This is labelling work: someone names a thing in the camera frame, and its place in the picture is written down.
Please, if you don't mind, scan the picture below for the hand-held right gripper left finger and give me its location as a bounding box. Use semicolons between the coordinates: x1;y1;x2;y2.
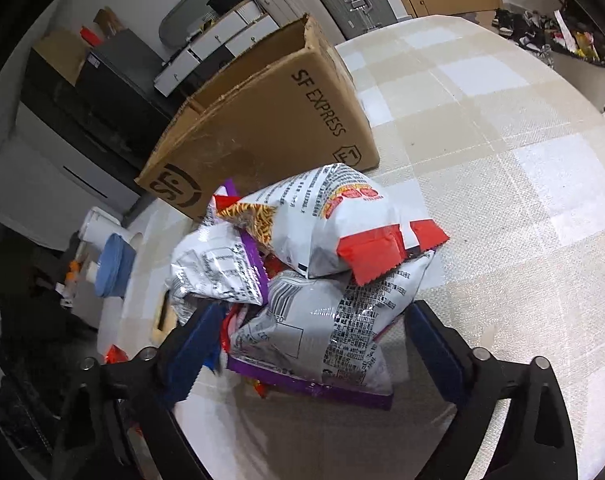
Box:
52;301;228;480

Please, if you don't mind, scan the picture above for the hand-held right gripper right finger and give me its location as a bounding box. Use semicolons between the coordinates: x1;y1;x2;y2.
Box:
405;301;580;480

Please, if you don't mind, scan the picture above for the white purple-edged snack packet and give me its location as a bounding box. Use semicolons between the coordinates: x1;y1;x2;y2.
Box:
165;210;270;326
226;250;435;411

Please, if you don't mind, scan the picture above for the orange noodle-print snack packet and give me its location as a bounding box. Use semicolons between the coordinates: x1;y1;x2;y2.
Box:
215;195;278;258

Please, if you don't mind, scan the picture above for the white red-edged snack packet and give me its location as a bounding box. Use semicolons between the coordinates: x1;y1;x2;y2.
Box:
232;164;450;286

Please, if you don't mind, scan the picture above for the brown cardboard box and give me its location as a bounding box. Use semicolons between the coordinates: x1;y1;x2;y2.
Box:
135;14;380;221

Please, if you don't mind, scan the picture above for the white container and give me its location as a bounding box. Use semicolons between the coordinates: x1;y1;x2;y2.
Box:
80;207;123;248

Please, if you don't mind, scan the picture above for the checkered tablecloth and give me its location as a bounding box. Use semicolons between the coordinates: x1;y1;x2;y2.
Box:
97;15;605;480

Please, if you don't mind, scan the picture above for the white cabinet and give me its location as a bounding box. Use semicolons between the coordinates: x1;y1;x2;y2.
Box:
0;102;143;253

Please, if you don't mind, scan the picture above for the dark grey cabinet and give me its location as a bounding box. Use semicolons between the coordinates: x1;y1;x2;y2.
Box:
75;27;193;161

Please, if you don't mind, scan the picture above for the white drawer desk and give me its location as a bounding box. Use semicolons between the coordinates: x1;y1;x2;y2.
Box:
154;0;283;98

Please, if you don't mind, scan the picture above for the brown cardboard sheet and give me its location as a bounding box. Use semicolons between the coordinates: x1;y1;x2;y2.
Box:
32;30;90;86

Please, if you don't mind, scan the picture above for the pile of shoes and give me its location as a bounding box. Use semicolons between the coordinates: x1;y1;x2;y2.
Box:
492;7;605;136

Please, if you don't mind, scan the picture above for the grey oval board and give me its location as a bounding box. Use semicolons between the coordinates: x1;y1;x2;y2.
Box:
158;0;218;51

